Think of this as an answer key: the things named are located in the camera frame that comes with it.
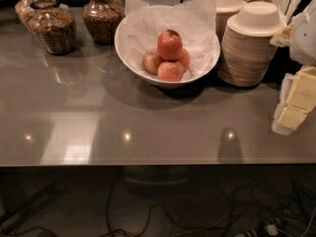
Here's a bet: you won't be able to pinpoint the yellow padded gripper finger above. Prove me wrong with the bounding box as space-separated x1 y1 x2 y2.
285 65 316 114
272 105 307 135

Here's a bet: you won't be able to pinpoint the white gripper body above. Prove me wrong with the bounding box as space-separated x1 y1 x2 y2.
289 0 316 65

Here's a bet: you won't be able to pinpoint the red apple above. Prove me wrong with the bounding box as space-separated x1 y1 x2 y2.
178 48 191 69
142 48 163 75
157 30 183 61
157 61 185 82

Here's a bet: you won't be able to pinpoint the white ceramic bowl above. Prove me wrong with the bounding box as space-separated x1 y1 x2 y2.
114 5 221 90

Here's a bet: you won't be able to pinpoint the front stack paper bowls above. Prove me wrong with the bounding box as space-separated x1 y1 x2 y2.
217 1 285 87

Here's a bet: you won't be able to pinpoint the white paper liner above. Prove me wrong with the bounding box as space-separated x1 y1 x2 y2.
123 0 217 81

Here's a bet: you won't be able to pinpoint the middle glass cereal jar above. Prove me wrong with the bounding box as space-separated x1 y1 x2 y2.
81 0 124 45

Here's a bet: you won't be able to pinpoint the glass cereal jar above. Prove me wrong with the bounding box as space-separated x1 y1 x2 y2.
28 0 76 55
81 0 124 45

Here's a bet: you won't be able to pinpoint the front glass cereal jar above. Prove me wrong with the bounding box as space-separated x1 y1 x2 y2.
28 0 76 55

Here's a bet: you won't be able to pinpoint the back left glass jar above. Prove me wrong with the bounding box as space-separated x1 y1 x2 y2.
15 0 34 28

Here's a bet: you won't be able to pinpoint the black floor cables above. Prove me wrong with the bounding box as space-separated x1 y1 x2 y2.
0 167 316 237

